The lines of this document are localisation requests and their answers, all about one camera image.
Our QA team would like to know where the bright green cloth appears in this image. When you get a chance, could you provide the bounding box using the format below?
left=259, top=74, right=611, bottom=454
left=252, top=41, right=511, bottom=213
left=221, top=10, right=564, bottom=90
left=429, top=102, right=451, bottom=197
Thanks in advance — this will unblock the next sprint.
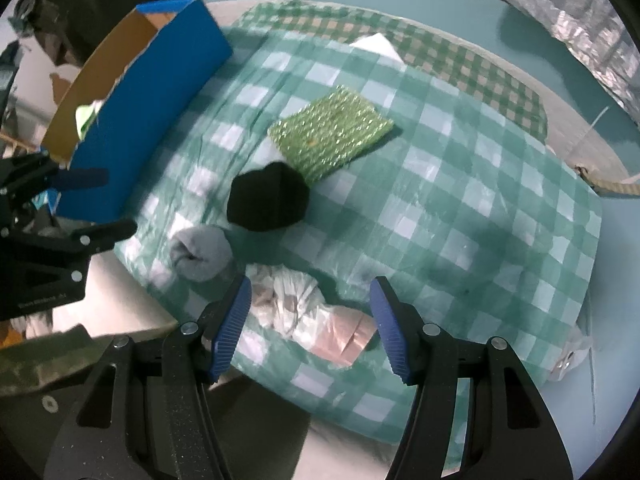
left=75, top=100, right=106, bottom=143

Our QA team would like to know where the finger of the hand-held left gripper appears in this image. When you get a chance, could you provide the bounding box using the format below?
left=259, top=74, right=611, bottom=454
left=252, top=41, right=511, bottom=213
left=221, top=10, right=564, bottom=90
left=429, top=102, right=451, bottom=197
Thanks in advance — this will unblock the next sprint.
left=0, top=219, right=138, bottom=261
left=0, top=152, right=109, bottom=196

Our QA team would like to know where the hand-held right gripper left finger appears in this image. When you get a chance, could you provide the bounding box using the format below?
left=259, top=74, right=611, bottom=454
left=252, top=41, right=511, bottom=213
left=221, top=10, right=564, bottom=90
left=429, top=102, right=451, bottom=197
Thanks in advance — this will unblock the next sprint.
left=42, top=274, right=253, bottom=480

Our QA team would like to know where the person's dark green clothing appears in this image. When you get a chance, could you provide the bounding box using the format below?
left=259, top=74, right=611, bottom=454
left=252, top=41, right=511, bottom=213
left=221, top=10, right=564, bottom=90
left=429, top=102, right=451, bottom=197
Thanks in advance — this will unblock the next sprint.
left=205, top=375, right=401, bottom=480

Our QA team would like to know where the black rolled sock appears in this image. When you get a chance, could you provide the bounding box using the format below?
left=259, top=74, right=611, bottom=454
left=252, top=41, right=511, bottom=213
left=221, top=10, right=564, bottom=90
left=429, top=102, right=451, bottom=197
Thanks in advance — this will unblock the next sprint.
left=226, top=161, right=311, bottom=233

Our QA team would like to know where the white paper sheet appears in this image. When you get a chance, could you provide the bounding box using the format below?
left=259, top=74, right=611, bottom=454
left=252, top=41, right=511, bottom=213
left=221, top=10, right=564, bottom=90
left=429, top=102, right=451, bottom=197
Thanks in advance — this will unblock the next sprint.
left=350, top=33, right=403, bottom=63

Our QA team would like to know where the dark green checkered cloth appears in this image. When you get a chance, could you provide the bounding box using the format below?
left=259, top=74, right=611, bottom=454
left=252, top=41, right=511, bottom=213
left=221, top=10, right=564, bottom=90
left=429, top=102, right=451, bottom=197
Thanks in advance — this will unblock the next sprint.
left=235, top=1, right=548, bottom=141

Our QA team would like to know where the silver foil curtain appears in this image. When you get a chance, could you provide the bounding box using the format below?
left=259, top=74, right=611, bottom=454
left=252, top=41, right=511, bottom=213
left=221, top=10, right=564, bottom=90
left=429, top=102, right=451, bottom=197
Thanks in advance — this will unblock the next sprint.
left=485, top=0, right=640, bottom=126

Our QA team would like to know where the white cable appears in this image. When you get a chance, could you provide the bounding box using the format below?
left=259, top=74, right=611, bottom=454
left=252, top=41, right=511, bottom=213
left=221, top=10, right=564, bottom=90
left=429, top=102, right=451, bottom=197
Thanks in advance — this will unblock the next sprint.
left=585, top=290, right=599, bottom=426

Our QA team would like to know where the light green checkered cloth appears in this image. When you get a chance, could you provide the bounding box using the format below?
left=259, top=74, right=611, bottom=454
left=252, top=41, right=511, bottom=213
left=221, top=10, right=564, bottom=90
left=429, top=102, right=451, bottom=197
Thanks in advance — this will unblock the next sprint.
left=115, top=27, right=603, bottom=466

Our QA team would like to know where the grey rolled sock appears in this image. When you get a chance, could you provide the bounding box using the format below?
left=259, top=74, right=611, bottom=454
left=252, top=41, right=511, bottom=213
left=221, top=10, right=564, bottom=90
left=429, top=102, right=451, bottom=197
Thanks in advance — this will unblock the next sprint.
left=169, top=226, right=233, bottom=283

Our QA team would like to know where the white and pink cloth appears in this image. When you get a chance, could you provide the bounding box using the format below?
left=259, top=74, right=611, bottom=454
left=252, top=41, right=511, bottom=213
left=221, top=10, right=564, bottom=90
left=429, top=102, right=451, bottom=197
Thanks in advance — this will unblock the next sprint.
left=245, top=262, right=378, bottom=368

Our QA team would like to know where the dark clothes pile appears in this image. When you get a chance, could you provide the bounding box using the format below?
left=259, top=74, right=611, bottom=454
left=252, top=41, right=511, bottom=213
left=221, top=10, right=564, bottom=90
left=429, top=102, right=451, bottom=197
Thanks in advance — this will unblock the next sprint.
left=10, top=0, right=101, bottom=68

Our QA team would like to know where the white plastic bag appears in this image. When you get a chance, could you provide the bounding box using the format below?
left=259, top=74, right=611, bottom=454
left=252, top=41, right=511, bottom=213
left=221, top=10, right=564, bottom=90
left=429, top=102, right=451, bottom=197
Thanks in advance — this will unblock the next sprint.
left=547, top=330, right=591, bottom=386

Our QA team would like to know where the beige patterned band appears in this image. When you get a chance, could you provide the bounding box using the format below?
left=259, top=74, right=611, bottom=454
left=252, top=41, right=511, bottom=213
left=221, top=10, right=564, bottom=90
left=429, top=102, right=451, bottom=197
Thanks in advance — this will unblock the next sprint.
left=575, top=162, right=640, bottom=198

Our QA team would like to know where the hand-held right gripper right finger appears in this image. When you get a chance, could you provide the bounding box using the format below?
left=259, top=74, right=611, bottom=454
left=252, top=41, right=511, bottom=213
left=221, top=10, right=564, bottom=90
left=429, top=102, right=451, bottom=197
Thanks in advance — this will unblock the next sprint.
left=369, top=276, right=576, bottom=480

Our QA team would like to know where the green sequin pouch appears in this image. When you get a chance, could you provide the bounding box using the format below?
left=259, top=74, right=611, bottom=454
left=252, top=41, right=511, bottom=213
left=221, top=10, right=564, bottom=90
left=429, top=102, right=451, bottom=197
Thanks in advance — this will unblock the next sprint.
left=267, top=85, right=396, bottom=186

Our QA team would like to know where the blue cardboard box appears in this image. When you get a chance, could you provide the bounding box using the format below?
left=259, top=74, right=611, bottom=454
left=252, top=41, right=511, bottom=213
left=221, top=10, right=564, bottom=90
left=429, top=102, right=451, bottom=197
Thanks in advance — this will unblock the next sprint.
left=40, top=0, right=235, bottom=223

